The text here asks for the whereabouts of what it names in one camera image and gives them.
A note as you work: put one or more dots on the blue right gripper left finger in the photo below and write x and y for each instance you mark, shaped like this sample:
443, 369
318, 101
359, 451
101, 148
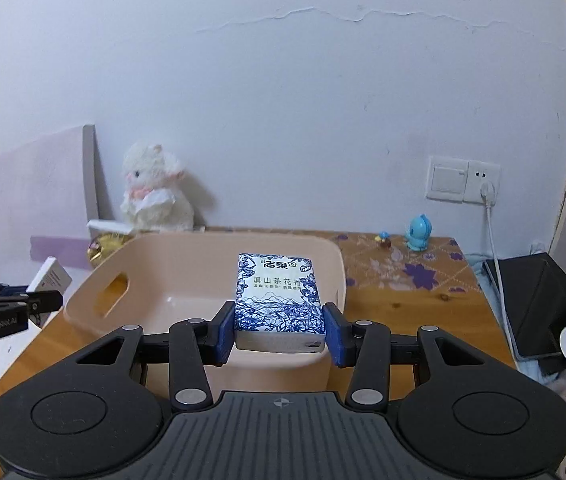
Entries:
222, 333

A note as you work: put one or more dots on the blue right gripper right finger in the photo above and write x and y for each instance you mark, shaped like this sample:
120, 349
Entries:
338, 335

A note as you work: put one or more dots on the blue white tissue pack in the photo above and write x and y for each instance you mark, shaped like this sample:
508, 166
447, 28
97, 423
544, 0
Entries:
277, 305

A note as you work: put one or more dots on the small white box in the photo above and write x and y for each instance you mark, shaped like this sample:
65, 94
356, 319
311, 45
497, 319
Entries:
51, 276

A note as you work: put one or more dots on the beige plastic storage basket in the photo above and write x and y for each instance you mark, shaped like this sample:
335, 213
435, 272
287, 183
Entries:
157, 280

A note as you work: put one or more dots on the small duck figurine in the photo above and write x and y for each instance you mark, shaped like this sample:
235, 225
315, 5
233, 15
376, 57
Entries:
383, 240

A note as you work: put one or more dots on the blue bird figurine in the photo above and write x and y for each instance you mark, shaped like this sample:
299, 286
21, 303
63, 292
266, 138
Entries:
418, 233

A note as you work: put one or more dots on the gold snack bag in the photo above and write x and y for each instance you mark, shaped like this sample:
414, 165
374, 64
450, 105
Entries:
103, 246

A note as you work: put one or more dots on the white open cardboard box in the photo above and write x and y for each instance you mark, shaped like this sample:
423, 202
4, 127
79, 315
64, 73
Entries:
99, 226

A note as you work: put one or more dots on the white plush lamb toy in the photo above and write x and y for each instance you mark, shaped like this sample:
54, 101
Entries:
153, 199

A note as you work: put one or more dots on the white wall switch socket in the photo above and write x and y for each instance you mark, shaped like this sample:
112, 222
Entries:
457, 180

